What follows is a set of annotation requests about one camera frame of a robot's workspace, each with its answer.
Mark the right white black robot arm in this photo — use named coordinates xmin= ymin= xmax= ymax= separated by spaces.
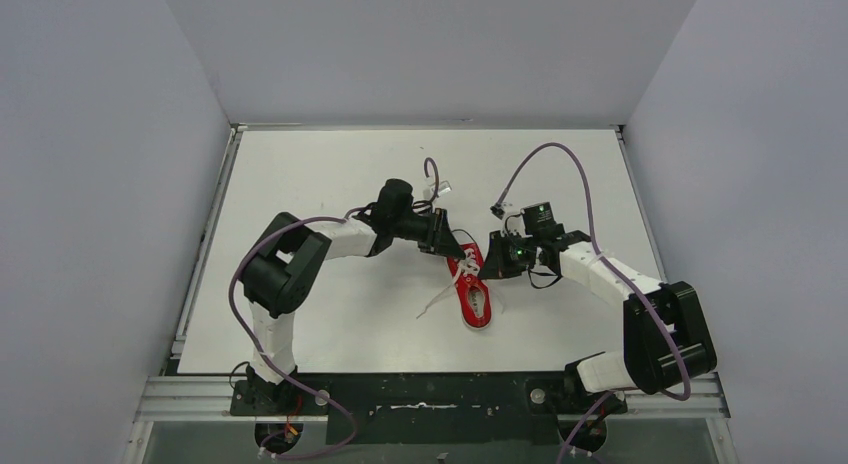
xmin=478 ymin=202 xmax=717 ymax=411

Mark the red sneaker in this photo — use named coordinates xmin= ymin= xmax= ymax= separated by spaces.
xmin=447 ymin=229 xmax=492 ymax=330

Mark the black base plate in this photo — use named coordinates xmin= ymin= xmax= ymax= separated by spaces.
xmin=230 ymin=370 xmax=627 ymax=445

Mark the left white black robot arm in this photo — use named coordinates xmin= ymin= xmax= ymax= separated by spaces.
xmin=227 ymin=178 xmax=464 ymax=411

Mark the aluminium frame rail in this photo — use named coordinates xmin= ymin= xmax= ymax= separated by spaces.
xmin=126 ymin=125 xmax=734 ymax=463

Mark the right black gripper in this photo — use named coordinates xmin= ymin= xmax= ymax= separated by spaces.
xmin=480 ymin=229 xmax=540 ymax=280

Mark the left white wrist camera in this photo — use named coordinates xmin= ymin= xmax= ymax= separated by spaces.
xmin=423 ymin=180 xmax=452 ymax=200

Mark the white shoelace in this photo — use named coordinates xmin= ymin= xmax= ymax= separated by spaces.
xmin=416 ymin=243 xmax=503 ymax=330

